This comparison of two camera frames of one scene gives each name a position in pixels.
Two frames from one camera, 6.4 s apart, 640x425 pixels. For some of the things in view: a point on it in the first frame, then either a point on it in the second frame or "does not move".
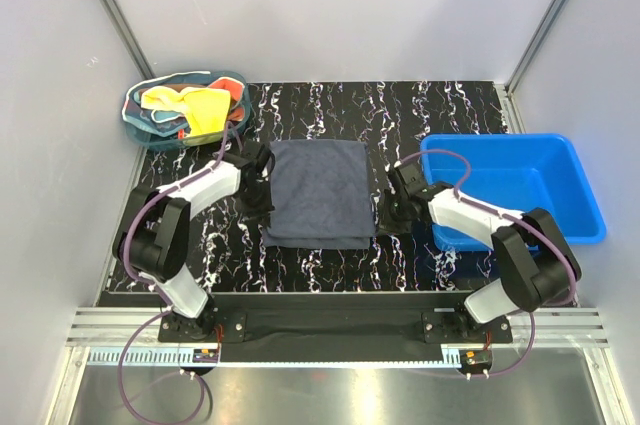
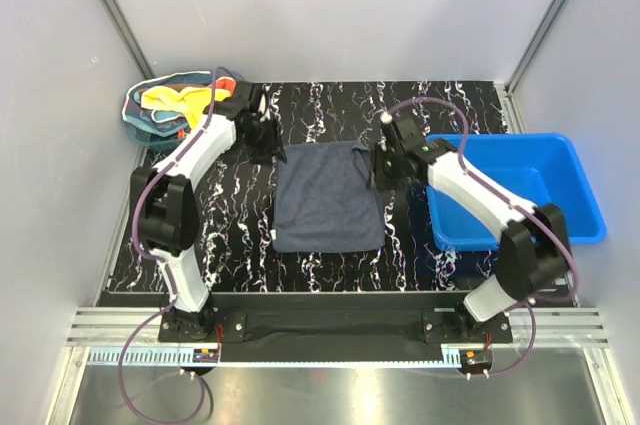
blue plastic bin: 516,173 does not move
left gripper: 260,214 to 273,146
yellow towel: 207,110 does not move
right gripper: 386,223 to 383,182
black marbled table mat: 225,243 does not move
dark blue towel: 323,195 does not move
